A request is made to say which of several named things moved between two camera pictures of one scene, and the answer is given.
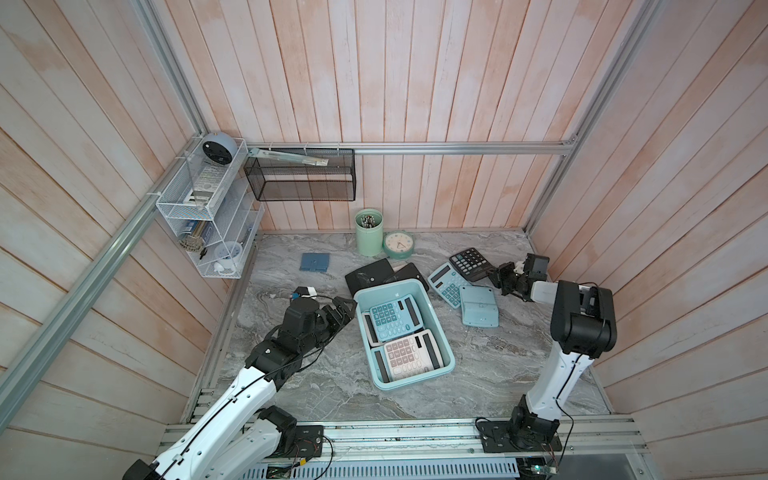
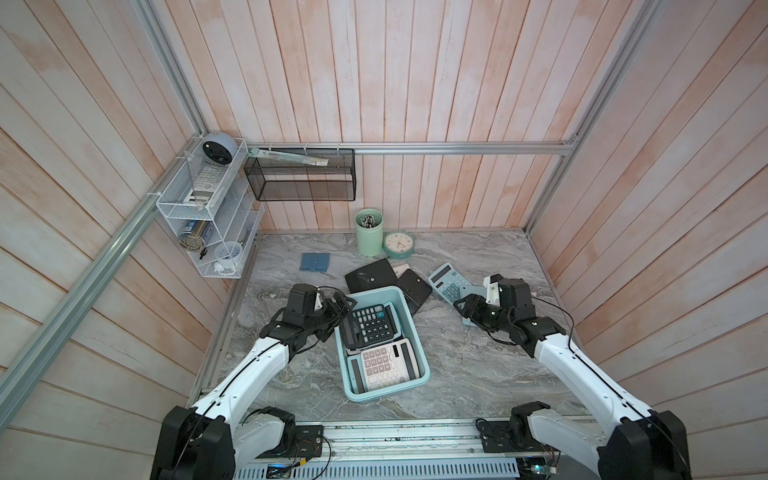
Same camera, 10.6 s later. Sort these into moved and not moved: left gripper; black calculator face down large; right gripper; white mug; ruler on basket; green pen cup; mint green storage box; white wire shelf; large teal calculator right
Moved: right gripper; mint green storage box
Not moved: black calculator face down large; white wire shelf; green pen cup; white mug; ruler on basket; left gripper; large teal calculator right
